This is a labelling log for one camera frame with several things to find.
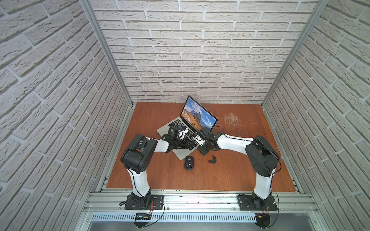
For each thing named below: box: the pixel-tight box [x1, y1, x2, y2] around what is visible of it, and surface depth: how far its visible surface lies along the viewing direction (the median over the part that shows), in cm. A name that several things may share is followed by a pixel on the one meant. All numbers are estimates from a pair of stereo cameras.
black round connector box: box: [254, 213, 271, 229], surface depth 71 cm
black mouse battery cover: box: [208, 155, 217, 164], surface depth 91 cm
